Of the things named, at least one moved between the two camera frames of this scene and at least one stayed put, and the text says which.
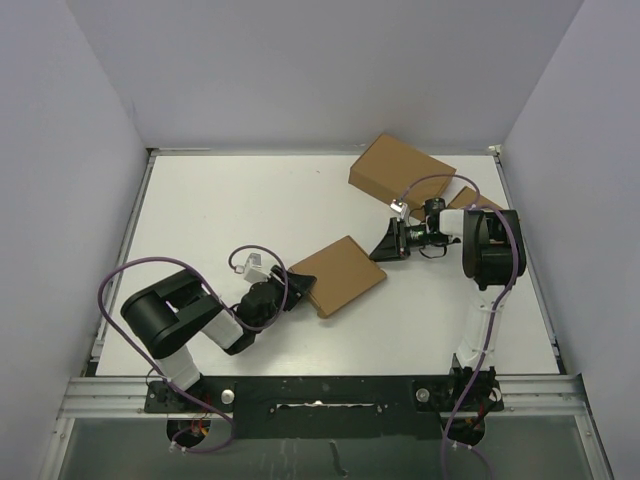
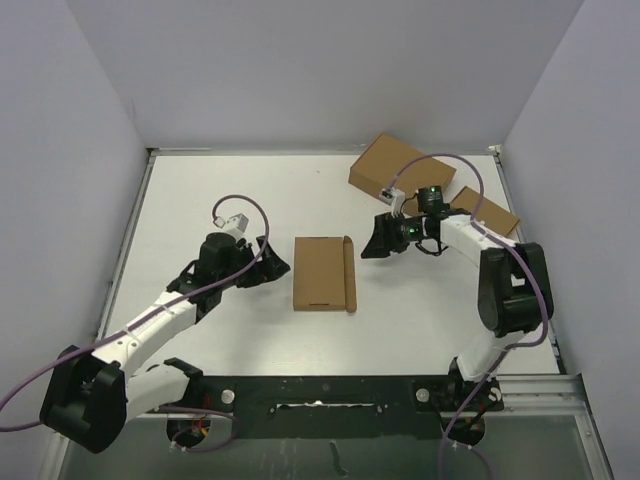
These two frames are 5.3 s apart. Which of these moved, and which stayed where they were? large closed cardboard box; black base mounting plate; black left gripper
Moved: black left gripper
Stayed: large closed cardboard box; black base mounting plate
